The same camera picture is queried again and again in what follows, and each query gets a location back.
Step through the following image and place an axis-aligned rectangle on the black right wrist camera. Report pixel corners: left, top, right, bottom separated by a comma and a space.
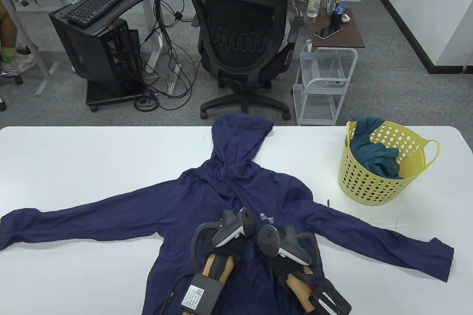
309, 279, 352, 315

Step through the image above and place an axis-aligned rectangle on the black smartphone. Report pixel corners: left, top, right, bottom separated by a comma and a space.
313, 25, 343, 40

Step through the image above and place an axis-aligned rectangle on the person's left forearm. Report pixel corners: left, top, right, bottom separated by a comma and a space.
203, 254, 235, 286

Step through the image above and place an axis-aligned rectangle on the navy blue clothes jacket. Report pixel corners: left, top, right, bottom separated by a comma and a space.
0, 114, 454, 315

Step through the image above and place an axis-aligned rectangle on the white wire rolling cart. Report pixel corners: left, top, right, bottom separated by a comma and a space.
293, 40, 358, 126

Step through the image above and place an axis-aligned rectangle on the grey left hand controller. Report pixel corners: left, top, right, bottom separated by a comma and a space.
190, 207, 255, 271

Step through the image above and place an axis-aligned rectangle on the blue cap soda bottle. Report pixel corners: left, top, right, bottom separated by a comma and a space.
330, 0, 350, 24

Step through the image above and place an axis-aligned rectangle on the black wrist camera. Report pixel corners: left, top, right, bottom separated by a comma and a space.
157, 274, 224, 315
309, 279, 352, 315

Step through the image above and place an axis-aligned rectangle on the black mesh office chair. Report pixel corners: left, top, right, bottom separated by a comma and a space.
185, 0, 304, 120

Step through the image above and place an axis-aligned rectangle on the chrome chair base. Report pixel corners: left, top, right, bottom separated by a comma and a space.
0, 69, 23, 112

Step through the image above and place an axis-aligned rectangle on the person's right hand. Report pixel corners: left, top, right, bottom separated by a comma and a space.
259, 236, 326, 290

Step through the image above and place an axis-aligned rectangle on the person's left hand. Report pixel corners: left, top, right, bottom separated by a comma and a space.
201, 226, 255, 267

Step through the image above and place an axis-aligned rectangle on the black rolling computer platform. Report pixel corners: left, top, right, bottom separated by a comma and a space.
86, 81, 148, 112

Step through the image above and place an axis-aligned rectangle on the person's right forearm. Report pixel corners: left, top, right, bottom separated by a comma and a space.
287, 274, 318, 312

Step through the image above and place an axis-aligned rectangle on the yellow perforated plastic basket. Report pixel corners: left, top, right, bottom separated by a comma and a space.
338, 119, 441, 206

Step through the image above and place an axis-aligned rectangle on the black computer tower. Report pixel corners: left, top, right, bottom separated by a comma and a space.
49, 8, 143, 97

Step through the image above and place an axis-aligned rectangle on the brown side table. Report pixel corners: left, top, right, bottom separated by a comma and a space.
308, 8, 365, 49

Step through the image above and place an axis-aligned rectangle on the black keyboard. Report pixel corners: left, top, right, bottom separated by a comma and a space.
65, 0, 134, 27

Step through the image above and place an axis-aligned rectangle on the tangle of black cables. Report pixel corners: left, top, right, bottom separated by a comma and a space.
133, 0, 202, 112

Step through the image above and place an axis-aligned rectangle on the grey hand controller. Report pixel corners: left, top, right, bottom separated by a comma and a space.
190, 207, 255, 271
257, 225, 320, 267

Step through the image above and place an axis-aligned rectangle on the grey right hand controller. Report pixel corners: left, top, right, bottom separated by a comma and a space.
257, 225, 320, 267

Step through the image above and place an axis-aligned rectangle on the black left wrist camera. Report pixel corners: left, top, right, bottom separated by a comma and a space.
157, 274, 224, 315

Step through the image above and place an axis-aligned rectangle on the teal zipper clothes jacket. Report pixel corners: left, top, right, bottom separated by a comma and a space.
349, 117, 403, 180

